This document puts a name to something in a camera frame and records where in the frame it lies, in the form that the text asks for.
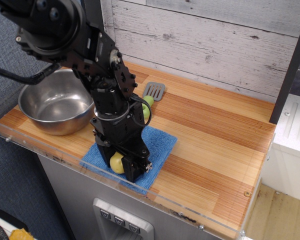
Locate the silver dispenser button panel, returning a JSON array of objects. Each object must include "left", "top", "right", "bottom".
[{"left": 93, "top": 198, "right": 155, "bottom": 240}]

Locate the dark right frame post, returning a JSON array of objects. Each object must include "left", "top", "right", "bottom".
[{"left": 269, "top": 35, "right": 300, "bottom": 124}]

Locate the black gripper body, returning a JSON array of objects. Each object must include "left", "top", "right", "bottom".
[{"left": 90, "top": 109, "right": 153, "bottom": 174}]

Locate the green handled grey spatula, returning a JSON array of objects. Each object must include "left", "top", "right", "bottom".
[{"left": 142, "top": 81, "right": 166, "bottom": 120}]

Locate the yellow toy potato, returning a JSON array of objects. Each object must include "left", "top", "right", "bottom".
[{"left": 109, "top": 152, "right": 125, "bottom": 174}]

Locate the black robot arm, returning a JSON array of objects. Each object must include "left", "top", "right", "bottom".
[{"left": 0, "top": 0, "right": 152, "bottom": 182}]

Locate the white ridged side appliance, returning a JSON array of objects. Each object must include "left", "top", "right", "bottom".
[{"left": 261, "top": 94, "right": 300, "bottom": 200}]

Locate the blue microfiber cloth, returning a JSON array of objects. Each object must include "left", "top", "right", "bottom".
[{"left": 80, "top": 126, "right": 178, "bottom": 195}]

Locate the stainless steel bowl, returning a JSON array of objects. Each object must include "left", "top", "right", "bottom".
[{"left": 18, "top": 69, "right": 95, "bottom": 136}]

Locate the yellow object bottom left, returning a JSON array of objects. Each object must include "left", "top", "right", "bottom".
[{"left": 8, "top": 228, "right": 35, "bottom": 240}]

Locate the grey toy kitchen cabinet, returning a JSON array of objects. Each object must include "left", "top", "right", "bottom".
[{"left": 39, "top": 156, "right": 217, "bottom": 240}]

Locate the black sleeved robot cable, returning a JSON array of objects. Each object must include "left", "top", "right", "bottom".
[{"left": 0, "top": 63, "right": 61, "bottom": 86}]

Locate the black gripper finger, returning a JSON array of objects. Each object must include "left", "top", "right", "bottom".
[
  {"left": 122, "top": 155, "right": 142, "bottom": 183},
  {"left": 97, "top": 143, "right": 116, "bottom": 168}
]

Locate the dark left frame post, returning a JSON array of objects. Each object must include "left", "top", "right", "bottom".
[{"left": 80, "top": 0, "right": 105, "bottom": 32}]

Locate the dark frame post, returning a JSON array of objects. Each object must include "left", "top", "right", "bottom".
[
  {"left": 269, "top": 35, "right": 300, "bottom": 124},
  {"left": 80, "top": 0, "right": 105, "bottom": 32}
]

